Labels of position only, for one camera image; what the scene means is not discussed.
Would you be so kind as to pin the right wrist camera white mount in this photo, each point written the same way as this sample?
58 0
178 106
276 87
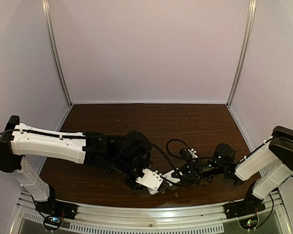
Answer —
187 155

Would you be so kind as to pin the left circuit board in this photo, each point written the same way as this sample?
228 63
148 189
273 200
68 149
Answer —
52 223

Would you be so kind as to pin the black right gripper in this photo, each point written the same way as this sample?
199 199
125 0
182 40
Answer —
193 172

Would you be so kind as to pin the circuit board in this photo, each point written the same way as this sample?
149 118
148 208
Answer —
249 223
52 223

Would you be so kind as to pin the right circuit board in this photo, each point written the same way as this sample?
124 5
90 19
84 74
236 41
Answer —
249 223

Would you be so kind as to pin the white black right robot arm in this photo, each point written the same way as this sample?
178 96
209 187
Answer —
277 151

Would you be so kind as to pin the front aluminium rail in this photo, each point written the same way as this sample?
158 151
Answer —
90 219

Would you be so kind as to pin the right aluminium frame post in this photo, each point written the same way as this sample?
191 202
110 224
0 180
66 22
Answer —
244 49

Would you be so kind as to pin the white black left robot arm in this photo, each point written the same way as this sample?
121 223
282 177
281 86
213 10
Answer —
129 155

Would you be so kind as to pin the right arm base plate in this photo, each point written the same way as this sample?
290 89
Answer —
244 207

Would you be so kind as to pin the left aluminium frame post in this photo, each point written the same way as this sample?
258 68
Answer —
54 51

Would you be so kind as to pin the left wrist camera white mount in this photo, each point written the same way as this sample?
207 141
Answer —
147 178

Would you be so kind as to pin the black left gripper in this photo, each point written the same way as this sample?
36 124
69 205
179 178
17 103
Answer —
134 186

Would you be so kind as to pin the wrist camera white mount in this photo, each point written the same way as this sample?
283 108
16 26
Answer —
147 178
187 155

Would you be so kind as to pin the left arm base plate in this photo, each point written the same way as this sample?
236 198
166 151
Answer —
57 208

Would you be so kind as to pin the aluminium frame post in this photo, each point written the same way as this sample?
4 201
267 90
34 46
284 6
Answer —
244 49
54 51

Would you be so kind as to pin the white remote control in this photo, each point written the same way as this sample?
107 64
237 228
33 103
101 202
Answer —
169 178

